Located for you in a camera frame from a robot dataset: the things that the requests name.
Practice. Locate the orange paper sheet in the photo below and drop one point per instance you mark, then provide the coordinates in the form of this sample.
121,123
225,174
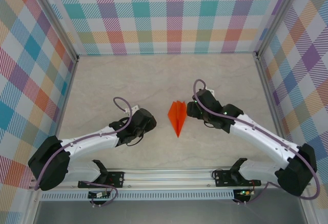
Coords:
178,117

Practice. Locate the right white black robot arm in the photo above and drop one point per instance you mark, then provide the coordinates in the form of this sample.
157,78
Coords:
261,138

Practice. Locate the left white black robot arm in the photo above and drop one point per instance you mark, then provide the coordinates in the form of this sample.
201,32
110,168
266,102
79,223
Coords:
89,144

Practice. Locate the grey metal sheet panel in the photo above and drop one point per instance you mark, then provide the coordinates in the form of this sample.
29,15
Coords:
166,213

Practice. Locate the circuit board with green light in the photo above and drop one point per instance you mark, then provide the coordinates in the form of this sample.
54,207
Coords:
244,192

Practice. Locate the black circuit board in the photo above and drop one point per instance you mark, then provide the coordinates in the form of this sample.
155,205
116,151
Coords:
98,195

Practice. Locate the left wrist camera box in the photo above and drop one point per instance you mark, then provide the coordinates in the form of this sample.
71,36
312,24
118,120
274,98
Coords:
133,109

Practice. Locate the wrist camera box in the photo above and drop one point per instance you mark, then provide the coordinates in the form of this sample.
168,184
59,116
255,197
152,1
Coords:
133,109
208,100

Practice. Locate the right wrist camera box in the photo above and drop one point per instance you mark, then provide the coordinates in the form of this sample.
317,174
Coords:
208,100

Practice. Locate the aluminium mounting rail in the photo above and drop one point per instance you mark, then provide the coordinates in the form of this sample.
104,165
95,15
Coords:
166,178

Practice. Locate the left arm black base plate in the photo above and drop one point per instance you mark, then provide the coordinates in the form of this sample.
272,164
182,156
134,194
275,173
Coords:
118,179

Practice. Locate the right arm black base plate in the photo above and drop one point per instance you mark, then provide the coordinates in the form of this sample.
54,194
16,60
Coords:
223,179

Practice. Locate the aluminium table side rail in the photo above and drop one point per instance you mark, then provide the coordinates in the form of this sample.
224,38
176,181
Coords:
62,111
265,80

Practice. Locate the aluminium frame post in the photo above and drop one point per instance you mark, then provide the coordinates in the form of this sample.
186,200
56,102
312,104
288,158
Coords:
55,16
278,16

